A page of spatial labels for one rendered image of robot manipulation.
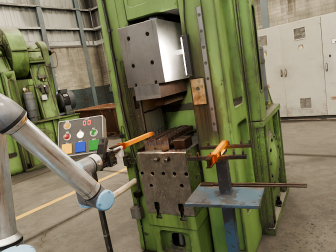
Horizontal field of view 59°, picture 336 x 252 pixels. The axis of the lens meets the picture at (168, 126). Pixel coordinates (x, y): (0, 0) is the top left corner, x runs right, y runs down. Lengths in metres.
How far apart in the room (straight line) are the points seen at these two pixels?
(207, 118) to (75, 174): 1.04
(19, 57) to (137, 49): 4.75
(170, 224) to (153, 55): 1.15
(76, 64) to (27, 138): 10.11
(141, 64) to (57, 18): 9.55
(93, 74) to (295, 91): 7.30
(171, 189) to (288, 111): 5.39
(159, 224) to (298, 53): 5.45
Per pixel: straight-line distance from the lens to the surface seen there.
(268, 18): 7.90
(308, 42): 6.94
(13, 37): 6.72
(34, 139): 1.20
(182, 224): 2.14
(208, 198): 1.72
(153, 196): 2.16
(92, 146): 2.19
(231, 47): 2.31
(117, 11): 2.32
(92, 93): 11.46
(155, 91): 1.99
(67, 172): 1.26
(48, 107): 6.76
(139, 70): 2.04
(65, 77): 10.93
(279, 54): 7.10
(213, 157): 1.50
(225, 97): 1.95
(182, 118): 2.47
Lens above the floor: 1.40
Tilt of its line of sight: 9 degrees down
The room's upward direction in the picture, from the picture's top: 9 degrees counter-clockwise
